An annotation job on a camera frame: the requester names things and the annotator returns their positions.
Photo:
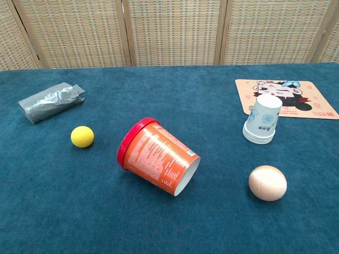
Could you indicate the plain white paper cup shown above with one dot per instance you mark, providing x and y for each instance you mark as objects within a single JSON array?
[
  {"x": 258, "y": 139},
  {"x": 258, "y": 143}
]

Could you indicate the white paper cup blue print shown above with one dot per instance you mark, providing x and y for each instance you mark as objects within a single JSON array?
[{"x": 262, "y": 113}]

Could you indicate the orange tub with red lid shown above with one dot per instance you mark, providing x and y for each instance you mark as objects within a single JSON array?
[{"x": 156, "y": 156}]

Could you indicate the yellow foam ball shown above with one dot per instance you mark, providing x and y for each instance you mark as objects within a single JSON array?
[{"x": 82, "y": 136}]

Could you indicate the blue velvet tablecloth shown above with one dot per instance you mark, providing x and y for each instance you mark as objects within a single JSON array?
[{"x": 169, "y": 222}]

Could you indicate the woven rattan folding screen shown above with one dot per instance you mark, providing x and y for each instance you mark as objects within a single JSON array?
[{"x": 172, "y": 29}]

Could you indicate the peach egg-shaped ball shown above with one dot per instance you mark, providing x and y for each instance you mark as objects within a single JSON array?
[{"x": 267, "y": 182}]

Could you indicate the crumpled grey foil packet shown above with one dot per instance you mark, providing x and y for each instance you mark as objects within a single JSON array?
[{"x": 47, "y": 103}]

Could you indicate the cartoon girl mouse pad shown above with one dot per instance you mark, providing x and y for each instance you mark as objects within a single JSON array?
[{"x": 304, "y": 105}]

